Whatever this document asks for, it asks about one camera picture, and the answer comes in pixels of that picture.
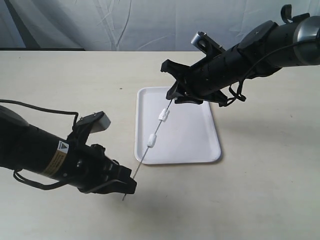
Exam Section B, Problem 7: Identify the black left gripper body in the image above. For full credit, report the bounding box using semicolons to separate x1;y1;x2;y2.
57;122;118;195

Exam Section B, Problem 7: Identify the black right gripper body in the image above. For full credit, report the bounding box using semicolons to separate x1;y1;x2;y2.
183;47;247;107

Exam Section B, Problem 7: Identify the thin metal skewer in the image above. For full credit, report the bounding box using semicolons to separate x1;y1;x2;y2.
121;98;173;202

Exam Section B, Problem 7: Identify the white block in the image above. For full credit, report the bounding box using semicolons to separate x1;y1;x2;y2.
147;133;157;148
158;108;170;122

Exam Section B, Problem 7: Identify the white block bottom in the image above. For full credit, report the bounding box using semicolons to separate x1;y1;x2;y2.
147;133;157;148

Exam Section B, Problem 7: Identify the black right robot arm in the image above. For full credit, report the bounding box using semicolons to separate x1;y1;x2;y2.
160;4;320;107

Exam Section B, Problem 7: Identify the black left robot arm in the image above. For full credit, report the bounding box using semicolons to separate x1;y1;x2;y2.
0;106;137;195

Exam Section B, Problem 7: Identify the white plastic tray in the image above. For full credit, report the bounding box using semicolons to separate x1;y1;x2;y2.
134;87;222;165

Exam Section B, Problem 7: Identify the white backdrop curtain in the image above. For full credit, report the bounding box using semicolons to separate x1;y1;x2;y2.
0;0;320;52

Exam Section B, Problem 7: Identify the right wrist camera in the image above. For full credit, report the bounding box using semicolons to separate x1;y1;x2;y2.
191;31;226;55

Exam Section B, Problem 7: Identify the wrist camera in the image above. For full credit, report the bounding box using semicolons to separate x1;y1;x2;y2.
191;31;226;55
75;111;111;134

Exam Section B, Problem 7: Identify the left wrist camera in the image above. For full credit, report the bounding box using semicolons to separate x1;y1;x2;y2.
75;111;111;134

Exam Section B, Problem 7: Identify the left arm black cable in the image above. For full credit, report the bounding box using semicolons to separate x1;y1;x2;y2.
0;99;80;126

